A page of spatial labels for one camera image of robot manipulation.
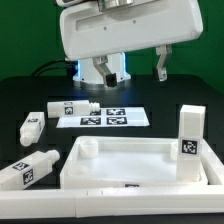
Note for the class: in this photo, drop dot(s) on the white desk top tray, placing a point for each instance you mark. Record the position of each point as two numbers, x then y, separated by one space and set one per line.
104 162

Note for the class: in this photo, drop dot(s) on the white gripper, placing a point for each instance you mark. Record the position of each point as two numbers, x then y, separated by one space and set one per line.
87 32

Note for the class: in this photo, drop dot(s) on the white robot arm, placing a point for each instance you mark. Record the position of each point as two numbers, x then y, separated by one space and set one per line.
87 75

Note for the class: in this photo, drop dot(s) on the white L-shaped fence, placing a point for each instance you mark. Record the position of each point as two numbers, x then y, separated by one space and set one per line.
120 201

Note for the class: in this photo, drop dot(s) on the white paper marker sheet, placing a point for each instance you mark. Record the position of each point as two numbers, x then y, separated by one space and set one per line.
108 117

